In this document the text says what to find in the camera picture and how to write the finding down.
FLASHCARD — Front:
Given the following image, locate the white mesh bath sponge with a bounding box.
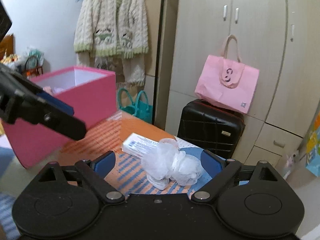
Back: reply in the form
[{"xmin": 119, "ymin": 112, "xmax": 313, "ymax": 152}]
[{"xmin": 141, "ymin": 138, "xmax": 204, "ymax": 191}]

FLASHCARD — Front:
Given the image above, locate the pink paper tote bag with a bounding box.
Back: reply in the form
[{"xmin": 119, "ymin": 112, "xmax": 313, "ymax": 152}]
[{"xmin": 195, "ymin": 35, "xmax": 259, "ymax": 114}]

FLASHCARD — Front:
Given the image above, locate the orange handled gift bag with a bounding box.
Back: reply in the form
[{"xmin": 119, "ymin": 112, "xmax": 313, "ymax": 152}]
[{"xmin": 22, "ymin": 55, "xmax": 43, "ymax": 78}]

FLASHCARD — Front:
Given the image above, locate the colourful cartoon paper bag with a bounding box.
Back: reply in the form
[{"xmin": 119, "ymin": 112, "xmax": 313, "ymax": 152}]
[{"xmin": 306, "ymin": 113, "xmax": 320, "ymax": 177}]

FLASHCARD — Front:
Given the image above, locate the pink storage box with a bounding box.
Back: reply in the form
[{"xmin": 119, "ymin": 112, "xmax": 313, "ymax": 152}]
[{"xmin": 1, "ymin": 65, "xmax": 117, "ymax": 168}]

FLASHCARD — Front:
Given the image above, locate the cream knitted cardigan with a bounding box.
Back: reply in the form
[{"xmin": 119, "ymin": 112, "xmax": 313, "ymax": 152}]
[{"xmin": 73, "ymin": 0, "xmax": 150, "ymax": 58}]

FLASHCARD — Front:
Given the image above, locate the teal basket bag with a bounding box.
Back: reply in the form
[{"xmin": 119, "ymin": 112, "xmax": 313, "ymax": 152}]
[{"xmin": 117, "ymin": 88, "xmax": 153, "ymax": 124}]

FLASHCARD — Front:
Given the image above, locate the black suitcase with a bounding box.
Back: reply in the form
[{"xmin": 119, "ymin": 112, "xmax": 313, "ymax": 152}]
[{"xmin": 177, "ymin": 99, "xmax": 245, "ymax": 159}]

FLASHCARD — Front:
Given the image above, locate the colourful patchwork tablecloth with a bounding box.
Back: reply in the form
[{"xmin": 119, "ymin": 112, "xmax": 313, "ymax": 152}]
[{"xmin": 0, "ymin": 110, "xmax": 251, "ymax": 240}]

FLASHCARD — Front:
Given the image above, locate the white wet wipes pack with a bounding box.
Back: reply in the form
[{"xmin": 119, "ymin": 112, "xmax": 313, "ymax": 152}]
[{"xmin": 121, "ymin": 132, "xmax": 176, "ymax": 159}]

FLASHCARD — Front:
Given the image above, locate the beige wardrobe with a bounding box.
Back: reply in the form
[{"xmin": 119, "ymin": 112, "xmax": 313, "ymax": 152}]
[{"xmin": 165, "ymin": 0, "xmax": 319, "ymax": 165}]

